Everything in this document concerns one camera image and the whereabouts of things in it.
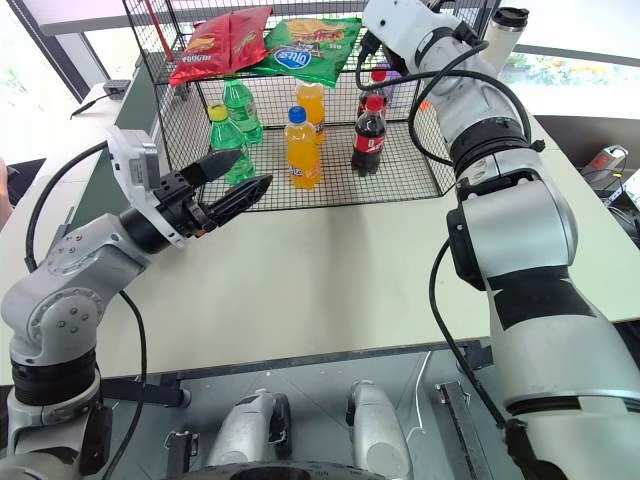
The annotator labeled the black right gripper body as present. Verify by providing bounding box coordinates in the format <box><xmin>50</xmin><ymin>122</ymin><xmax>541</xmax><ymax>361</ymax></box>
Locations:
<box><xmin>382</xmin><ymin>45</ymin><xmax>415</xmax><ymax>77</ymax></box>

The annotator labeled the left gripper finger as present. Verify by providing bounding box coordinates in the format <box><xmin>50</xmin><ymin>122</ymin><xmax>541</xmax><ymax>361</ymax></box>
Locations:
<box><xmin>180</xmin><ymin>149</ymin><xmax>243</xmax><ymax>189</ymax></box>
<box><xmin>206</xmin><ymin>174</ymin><xmax>274</xmax><ymax>226</ymax></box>

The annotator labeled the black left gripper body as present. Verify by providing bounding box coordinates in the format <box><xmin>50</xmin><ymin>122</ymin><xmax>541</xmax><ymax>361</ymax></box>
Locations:
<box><xmin>152</xmin><ymin>172</ymin><xmax>221</xmax><ymax>240</ymax></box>

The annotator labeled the green soda bottle yellow cap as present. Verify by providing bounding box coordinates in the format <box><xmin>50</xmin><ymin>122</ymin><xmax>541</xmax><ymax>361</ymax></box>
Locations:
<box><xmin>207</xmin><ymin>103</ymin><xmax>258</xmax><ymax>187</ymax></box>

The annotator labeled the cola bottle red cap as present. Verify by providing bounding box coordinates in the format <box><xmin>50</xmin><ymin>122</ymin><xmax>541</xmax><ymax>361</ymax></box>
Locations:
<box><xmin>356</xmin><ymin>69</ymin><xmax>391</xmax><ymax>121</ymax></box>
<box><xmin>350</xmin><ymin>95</ymin><xmax>389</xmax><ymax>177</ymax></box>

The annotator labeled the orange soda bottle blue cap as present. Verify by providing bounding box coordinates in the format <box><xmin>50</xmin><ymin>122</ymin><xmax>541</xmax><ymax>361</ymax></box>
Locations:
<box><xmin>283</xmin><ymin>106</ymin><xmax>323</xmax><ymax>192</ymax></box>

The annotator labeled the green chip bag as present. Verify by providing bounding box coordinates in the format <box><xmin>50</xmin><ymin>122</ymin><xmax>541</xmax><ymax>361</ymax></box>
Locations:
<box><xmin>252</xmin><ymin>16</ymin><xmax>364</xmax><ymax>89</ymax></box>

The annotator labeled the white thermos black lid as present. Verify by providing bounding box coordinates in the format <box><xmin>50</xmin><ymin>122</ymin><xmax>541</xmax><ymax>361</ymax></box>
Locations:
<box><xmin>481</xmin><ymin>6</ymin><xmax>531</xmax><ymax>79</ymax></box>

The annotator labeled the wide red chip bag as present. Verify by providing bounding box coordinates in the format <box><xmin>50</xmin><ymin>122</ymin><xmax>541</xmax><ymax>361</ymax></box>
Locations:
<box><xmin>168</xmin><ymin>19</ymin><xmax>234</xmax><ymax>88</ymax></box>

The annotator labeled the small black box device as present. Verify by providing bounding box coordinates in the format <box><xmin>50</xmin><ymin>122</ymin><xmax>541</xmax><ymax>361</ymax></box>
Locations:
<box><xmin>102</xmin><ymin>79</ymin><xmax>133</xmax><ymax>102</ymax></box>

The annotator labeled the narrow red chip bag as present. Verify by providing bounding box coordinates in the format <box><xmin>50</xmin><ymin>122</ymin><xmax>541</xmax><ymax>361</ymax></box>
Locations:
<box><xmin>227</xmin><ymin>6</ymin><xmax>274</xmax><ymax>72</ymax></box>

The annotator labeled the red pole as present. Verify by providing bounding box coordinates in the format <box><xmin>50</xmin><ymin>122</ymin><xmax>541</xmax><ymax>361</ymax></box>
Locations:
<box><xmin>146</xmin><ymin>0</ymin><xmax>177</xmax><ymax>64</ymax></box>

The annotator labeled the red and white device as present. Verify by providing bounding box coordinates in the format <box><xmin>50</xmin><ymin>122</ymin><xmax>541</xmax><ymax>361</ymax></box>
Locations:
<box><xmin>588</xmin><ymin>144</ymin><xmax>630</xmax><ymax>177</ymax></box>

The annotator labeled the silver left robot leg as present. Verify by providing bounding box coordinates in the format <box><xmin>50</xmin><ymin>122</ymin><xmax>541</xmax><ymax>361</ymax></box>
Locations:
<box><xmin>206</xmin><ymin>389</ymin><xmax>294</xmax><ymax>469</ymax></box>

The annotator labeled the silver robot leg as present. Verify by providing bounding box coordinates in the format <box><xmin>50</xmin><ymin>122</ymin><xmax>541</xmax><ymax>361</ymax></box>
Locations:
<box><xmin>206</xmin><ymin>389</ymin><xmax>294</xmax><ymax>469</ymax></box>
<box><xmin>345</xmin><ymin>380</ymin><xmax>412</xmax><ymax>480</ymax></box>

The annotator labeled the silver right robot leg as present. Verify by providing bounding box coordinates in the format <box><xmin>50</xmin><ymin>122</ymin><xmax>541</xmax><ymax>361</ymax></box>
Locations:
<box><xmin>345</xmin><ymin>380</ymin><xmax>412</xmax><ymax>480</ymax></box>

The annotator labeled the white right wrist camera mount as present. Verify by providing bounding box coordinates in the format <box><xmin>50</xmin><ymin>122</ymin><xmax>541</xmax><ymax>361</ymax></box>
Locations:
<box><xmin>361</xmin><ymin>0</ymin><xmax>464</xmax><ymax>57</ymax></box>

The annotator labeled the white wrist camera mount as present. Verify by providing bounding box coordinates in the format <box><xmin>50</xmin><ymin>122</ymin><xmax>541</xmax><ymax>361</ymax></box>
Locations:
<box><xmin>361</xmin><ymin>0</ymin><xmax>464</xmax><ymax>57</ymax></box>
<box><xmin>104</xmin><ymin>125</ymin><xmax>189</xmax><ymax>249</ymax></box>

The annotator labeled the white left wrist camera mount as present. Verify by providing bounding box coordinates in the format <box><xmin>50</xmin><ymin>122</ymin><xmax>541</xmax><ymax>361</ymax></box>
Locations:
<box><xmin>104</xmin><ymin>125</ymin><xmax>189</xmax><ymax>249</ymax></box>

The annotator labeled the thin black device cable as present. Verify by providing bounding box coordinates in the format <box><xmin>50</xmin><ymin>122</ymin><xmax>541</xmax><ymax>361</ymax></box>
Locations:
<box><xmin>69</xmin><ymin>92</ymin><xmax>109</xmax><ymax>120</ymax></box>

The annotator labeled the black wire rack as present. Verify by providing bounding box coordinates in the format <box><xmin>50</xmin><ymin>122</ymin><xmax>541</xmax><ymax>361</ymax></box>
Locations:
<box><xmin>122</xmin><ymin>0</ymin><xmax>496</xmax><ymax>214</ymax></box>

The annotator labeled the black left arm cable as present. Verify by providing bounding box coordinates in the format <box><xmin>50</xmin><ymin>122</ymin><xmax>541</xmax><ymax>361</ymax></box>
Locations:
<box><xmin>24</xmin><ymin>140</ymin><xmax>149</xmax><ymax>480</ymax></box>

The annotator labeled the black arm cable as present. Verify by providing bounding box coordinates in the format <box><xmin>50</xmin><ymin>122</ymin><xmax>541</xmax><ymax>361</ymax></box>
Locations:
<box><xmin>24</xmin><ymin>140</ymin><xmax>149</xmax><ymax>480</ymax></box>
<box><xmin>354</xmin><ymin>27</ymin><xmax>546</xmax><ymax>436</ymax></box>

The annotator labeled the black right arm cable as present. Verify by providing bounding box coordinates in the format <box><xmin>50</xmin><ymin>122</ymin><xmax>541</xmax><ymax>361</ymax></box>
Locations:
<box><xmin>354</xmin><ymin>27</ymin><xmax>546</xmax><ymax>436</ymax></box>

